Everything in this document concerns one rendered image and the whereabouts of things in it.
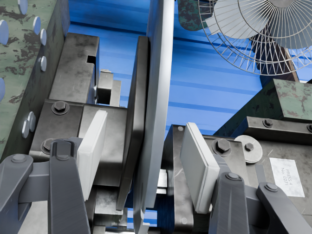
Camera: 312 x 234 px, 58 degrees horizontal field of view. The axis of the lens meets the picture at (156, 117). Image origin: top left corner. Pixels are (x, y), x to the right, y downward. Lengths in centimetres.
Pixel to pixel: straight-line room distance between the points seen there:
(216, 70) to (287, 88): 184
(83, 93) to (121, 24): 219
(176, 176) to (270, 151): 19
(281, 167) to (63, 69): 42
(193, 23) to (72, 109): 154
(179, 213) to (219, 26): 85
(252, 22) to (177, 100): 105
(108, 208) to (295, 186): 33
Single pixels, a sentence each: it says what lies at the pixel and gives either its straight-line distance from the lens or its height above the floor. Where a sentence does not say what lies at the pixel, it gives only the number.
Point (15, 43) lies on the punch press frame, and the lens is 42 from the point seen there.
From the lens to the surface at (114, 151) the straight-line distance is 38.
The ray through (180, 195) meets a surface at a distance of 48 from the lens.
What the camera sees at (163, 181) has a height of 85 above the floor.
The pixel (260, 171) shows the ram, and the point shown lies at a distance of 54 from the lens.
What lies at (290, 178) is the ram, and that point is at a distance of 57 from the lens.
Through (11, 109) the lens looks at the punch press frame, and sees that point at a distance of 35.
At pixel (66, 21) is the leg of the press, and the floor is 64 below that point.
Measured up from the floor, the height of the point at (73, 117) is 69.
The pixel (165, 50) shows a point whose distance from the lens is 18.
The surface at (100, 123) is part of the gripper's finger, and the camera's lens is 18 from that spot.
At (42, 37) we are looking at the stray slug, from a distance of 41.
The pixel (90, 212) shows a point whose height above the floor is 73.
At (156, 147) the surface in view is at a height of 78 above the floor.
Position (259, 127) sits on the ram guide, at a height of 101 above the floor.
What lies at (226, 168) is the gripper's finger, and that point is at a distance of 17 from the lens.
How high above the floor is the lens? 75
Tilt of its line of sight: 8 degrees up
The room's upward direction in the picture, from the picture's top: 96 degrees clockwise
